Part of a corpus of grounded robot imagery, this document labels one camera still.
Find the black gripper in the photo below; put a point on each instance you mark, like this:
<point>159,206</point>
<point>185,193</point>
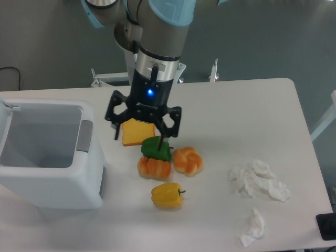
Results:
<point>146,102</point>

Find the white push-button trash can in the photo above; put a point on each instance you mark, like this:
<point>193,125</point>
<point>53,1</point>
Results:
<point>50,153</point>

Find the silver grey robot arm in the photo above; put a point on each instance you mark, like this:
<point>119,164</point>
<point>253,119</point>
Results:
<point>154,31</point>

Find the orange toast slice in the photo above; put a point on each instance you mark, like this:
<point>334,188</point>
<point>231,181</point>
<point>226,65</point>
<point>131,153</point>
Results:
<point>135,132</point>

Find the green bell pepper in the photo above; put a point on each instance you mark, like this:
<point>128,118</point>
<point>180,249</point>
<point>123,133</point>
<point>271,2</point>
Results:
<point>150,149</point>

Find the striped orange bread roll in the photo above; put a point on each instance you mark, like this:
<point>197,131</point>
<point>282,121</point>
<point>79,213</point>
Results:
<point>154,169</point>

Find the knotted round bread bun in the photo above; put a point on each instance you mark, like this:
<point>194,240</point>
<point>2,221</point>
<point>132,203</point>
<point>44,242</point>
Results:
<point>187,161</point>

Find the yellow bell pepper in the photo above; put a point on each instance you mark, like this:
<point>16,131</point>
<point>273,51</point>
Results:
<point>167,195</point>

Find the large crumpled white tissue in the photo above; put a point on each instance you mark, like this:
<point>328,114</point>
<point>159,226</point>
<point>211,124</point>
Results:
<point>259,180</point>

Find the small crumpled white tissue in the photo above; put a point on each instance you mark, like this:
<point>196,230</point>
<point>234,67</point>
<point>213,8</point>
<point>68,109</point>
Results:
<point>255,229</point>

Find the black device at table edge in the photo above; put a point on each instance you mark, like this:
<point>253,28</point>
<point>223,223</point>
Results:
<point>326,225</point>

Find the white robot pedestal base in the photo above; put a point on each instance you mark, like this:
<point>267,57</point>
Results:
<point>103,80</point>

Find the white frame at right edge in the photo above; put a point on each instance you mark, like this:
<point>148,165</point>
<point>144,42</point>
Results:
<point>327,118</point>

